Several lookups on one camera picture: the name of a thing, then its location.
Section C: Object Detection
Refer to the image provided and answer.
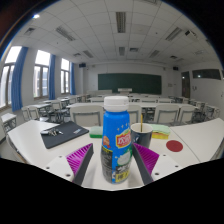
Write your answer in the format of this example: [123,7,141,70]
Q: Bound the dark door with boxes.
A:
[181,70,191,99]

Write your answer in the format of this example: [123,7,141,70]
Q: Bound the dark green chalkboard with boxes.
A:
[97,72,163,95]

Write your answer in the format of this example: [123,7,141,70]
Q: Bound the flat round red coaster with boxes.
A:
[165,139,184,153]

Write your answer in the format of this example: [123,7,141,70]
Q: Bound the ceiling light panels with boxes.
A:
[23,11,208,64]

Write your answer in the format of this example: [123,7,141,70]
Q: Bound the grey classroom chairs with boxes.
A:
[20,93,221,128]

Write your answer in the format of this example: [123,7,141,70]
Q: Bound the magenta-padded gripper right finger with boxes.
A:
[131,142,183,186]

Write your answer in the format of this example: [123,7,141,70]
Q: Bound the blue curtain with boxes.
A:
[48,54,57,100]
[69,62,77,96]
[10,46,29,113]

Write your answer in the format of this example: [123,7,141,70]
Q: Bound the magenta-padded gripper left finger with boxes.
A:
[44,142,95,187]

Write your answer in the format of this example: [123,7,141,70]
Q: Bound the dark high wall window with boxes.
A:
[191,68,222,80]

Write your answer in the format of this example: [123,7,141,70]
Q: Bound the dark grey mug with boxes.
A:
[130,122,154,149]

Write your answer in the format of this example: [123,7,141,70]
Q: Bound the blue white-capped drink bottle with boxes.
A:
[100,95,132,185]

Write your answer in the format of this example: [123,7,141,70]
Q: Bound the green and yellow sponge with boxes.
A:
[148,123,171,140]

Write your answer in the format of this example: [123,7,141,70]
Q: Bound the bunch of keys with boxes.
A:
[40,128,64,137]

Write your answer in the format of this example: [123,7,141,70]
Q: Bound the ceiling projector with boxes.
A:
[184,29,198,38]

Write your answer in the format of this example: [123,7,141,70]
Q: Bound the bright window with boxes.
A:
[0,45,23,109]
[33,49,51,99]
[60,58,71,94]

